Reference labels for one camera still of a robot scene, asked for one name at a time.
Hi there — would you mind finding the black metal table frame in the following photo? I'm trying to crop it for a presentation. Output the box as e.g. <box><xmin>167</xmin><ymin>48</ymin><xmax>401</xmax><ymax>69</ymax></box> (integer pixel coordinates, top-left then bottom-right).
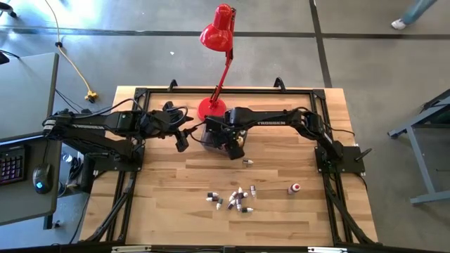
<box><xmin>79</xmin><ymin>86</ymin><xmax>379</xmax><ymax>247</ymax></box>

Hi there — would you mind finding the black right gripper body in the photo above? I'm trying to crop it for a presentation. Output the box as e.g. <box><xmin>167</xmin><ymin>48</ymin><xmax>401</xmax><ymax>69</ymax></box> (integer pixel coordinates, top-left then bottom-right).
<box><xmin>205</xmin><ymin>117</ymin><xmax>246</xmax><ymax>143</ymax></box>

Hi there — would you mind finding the yellow extension cable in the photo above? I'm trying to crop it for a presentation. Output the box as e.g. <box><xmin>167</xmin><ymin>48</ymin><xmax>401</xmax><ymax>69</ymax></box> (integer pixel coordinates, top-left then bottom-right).
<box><xmin>44</xmin><ymin>0</ymin><xmax>99</xmax><ymax>103</ymax></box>

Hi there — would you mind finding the grey side desk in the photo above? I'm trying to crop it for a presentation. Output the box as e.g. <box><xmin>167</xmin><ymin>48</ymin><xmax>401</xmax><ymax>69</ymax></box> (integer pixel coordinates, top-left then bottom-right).
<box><xmin>0</xmin><ymin>135</ymin><xmax>63</xmax><ymax>226</ymax></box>

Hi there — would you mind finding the person's shoe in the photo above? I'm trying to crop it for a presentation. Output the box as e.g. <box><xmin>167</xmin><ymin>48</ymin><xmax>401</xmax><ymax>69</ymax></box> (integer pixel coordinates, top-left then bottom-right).
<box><xmin>390</xmin><ymin>18</ymin><xmax>409</xmax><ymax>31</ymax></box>

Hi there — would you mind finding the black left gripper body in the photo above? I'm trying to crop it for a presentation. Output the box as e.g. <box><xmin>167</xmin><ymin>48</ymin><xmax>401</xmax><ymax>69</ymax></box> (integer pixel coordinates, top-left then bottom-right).
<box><xmin>140</xmin><ymin>109</ymin><xmax>187</xmax><ymax>138</ymax></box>

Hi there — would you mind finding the black chair base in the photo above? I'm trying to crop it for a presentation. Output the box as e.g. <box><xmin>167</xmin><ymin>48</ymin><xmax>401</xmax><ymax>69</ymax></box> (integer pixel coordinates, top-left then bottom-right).
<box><xmin>0</xmin><ymin>1</ymin><xmax>18</xmax><ymax>18</ymax></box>

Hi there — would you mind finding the grey metal cart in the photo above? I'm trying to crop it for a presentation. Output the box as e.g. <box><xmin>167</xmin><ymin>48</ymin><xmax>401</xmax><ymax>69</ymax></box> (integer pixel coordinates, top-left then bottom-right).
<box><xmin>387</xmin><ymin>87</ymin><xmax>450</xmax><ymax>207</ymax></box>

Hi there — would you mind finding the translucent grey plastic bin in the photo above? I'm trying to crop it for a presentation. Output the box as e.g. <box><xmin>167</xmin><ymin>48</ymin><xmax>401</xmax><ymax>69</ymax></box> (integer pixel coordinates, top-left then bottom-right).
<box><xmin>200</xmin><ymin>126</ymin><xmax>249</xmax><ymax>153</ymax></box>

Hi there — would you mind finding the silver aluminium rail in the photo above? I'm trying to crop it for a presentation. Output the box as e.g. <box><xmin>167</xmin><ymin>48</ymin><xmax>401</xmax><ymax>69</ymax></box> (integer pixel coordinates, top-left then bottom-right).
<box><xmin>308</xmin><ymin>246</ymin><xmax>348</xmax><ymax>253</ymax></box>
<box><xmin>111</xmin><ymin>245</ymin><xmax>152</xmax><ymax>252</ymax></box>

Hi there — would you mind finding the black keyboard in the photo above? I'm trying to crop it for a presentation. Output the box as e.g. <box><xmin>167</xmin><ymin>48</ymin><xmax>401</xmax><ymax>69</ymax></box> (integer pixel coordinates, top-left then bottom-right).
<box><xmin>0</xmin><ymin>145</ymin><xmax>27</xmax><ymax>186</ymax></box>

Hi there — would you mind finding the black computer mouse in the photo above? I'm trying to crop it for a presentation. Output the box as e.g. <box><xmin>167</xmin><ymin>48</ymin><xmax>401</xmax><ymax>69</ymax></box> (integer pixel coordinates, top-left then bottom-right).
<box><xmin>32</xmin><ymin>162</ymin><xmax>53</xmax><ymax>195</ymax></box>

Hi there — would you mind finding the red desk lamp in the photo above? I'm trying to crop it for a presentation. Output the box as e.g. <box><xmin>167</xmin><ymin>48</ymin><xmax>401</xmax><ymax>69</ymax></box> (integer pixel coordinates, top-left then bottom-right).
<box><xmin>196</xmin><ymin>3</ymin><xmax>237</xmax><ymax>122</ymax></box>

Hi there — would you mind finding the person's leg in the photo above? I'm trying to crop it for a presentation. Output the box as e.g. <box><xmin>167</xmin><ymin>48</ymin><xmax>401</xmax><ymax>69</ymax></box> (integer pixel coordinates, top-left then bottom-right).
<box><xmin>400</xmin><ymin>0</ymin><xmax>439</xmax><ymax>25</ymax></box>

